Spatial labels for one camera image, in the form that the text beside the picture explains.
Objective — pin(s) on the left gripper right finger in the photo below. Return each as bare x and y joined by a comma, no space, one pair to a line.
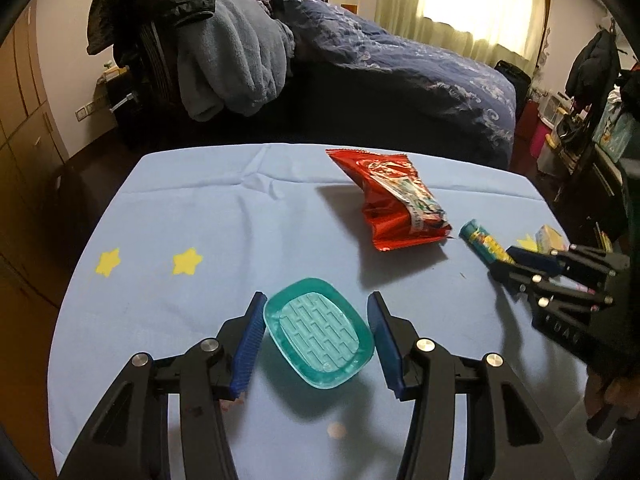
507,436

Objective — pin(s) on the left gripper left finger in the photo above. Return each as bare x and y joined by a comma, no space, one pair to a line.
126,435

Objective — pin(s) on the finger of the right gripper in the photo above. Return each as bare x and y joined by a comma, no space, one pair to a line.
576,262
575,297

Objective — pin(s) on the teal candy tube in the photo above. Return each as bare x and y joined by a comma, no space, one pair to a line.
483,244

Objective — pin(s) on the red snack bag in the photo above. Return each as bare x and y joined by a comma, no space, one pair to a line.
399,208

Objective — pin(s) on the teal soap dish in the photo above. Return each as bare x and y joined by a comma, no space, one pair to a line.
319,333

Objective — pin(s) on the person right hand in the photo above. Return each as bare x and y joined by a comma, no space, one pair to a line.
622,392

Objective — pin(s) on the dark wooden dresser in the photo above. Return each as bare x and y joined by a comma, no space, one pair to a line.
598,193

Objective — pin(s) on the pink storage container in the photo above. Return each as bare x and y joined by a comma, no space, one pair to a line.
542,130

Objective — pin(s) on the black suitcase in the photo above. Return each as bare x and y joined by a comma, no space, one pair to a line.
521,83

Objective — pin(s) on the hanging black coat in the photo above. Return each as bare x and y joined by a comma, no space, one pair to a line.
594,71

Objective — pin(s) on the light blue patterned tablecloth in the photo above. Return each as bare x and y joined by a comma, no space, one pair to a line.
263,217

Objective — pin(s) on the green window curtain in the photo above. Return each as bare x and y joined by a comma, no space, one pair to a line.
488,31

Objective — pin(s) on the bed with blue duvet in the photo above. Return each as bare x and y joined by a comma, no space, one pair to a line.
387,91

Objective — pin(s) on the wooden wardrobe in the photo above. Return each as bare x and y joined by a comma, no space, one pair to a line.
32,155

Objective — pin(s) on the orange bedside box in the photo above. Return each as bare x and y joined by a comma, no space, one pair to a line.
350,7

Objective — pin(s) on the wooden nightstand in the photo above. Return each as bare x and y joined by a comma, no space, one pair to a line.
120,92

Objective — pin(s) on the light blue fleece blanket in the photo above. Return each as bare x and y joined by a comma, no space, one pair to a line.
237,59

